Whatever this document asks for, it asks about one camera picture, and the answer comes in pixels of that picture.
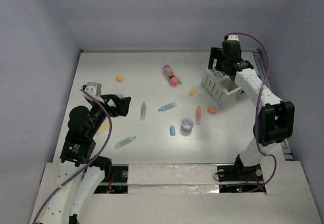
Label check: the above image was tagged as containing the green highlighter pen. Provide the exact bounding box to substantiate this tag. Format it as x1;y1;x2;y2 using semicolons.
114;137;136;149

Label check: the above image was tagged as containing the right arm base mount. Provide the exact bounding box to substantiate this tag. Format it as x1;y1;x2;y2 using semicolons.
213;164;266;193

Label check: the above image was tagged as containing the yellow highlighter pen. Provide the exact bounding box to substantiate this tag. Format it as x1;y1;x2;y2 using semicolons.
96;120;110;136

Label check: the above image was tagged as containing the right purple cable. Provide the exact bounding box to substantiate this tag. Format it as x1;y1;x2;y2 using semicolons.
226;32;278;193

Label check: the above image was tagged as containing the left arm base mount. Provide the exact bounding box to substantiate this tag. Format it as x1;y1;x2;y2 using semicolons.
94;164;129;194

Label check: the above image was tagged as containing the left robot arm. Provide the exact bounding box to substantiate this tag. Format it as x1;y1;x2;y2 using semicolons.
33;92;131;223

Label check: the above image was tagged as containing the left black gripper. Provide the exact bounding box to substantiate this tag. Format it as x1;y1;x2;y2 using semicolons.
88;93;131;136

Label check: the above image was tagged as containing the clear round jar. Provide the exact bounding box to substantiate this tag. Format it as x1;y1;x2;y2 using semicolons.
181;117;194;133

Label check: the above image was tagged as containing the white slotted container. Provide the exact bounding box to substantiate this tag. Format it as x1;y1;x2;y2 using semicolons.
201;68;243;107

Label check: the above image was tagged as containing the pink capped tube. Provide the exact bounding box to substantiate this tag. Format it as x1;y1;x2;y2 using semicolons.
163;65;179;87

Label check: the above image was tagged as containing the blue highlighter pen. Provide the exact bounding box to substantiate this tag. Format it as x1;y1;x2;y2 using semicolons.
158;102;177;112

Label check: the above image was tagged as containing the orange tip white pen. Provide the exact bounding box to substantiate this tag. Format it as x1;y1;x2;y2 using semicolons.
140;102;146;121

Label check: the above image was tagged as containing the orange pencil shaped pen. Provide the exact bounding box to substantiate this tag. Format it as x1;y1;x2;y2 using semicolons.
195;106;201;125

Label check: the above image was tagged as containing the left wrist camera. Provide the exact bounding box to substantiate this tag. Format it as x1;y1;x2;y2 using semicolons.
80;82;102;97

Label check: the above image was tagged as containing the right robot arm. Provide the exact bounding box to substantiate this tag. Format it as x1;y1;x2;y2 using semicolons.
208;34;295;182

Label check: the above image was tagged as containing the blue eraser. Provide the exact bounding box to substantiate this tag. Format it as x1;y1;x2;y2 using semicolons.
170;125;176;136

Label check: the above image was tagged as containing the dark orange eraser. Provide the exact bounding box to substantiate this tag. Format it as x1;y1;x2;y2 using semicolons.
207;107;217;115

